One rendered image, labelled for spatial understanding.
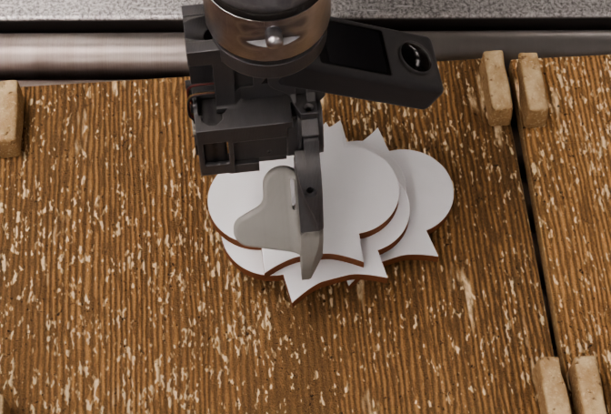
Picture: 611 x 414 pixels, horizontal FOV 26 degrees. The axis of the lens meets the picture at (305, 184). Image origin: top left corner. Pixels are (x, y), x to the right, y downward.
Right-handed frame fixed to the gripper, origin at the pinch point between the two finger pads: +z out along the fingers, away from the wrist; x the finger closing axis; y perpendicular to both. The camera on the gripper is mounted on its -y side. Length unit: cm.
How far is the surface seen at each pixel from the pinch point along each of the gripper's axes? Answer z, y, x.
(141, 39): 7.8, 11.3, -20.9
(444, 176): 4.2, -11.1, -2.0
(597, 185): 6.2, -23.3, -1.0
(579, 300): 6.2, -19.6, 8.6
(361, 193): 1.1, -4.2, 0.4
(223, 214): 1.1, 6.0, 0.9
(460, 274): 6.2, -11.2, 5.4
